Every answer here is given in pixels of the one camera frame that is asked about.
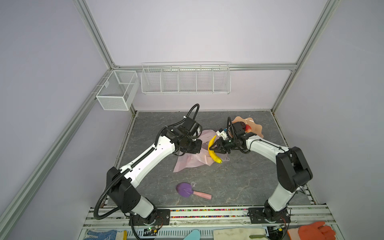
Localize purple pink spatula brush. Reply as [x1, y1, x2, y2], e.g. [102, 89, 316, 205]
[176, 183, 212, 200]

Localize long white wire shelf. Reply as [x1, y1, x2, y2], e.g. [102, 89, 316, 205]
[141, 62, 232, 95]

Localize pink plastic bag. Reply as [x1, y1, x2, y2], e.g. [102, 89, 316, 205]
[172, 128, 231, 173]

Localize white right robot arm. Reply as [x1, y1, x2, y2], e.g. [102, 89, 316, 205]
[208, 118, 313, 223]

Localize beige scalloped fruit bowl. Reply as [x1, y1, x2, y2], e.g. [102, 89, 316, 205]
[232, 116, 264, 138]

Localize small red peach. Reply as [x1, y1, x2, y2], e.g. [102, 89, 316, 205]
[245, 125, 252, 133]

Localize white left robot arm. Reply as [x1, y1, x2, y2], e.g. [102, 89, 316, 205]
[94, 104, 202, 224]

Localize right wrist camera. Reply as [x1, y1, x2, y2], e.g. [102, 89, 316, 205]
[216, 129, 228, 140]

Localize orange rubber glove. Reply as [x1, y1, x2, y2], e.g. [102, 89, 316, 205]
[288, 222, 336, 240]

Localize teal tool handle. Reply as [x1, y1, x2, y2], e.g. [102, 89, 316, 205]
[183, 230, 201, 240]

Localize small white wire basket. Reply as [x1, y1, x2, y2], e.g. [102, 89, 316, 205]
[96, 70, 140, 111]

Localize blue white knit glove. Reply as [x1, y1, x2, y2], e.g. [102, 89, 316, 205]
[84, 230, 118, 240]

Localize beige cloth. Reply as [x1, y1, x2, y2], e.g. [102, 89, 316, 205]
[213, 228, 269, 240]

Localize yellow green banana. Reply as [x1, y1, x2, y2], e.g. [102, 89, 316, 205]
[208, 136, 223, 164]

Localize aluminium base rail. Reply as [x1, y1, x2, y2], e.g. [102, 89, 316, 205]
[83, 205, 334, 229]

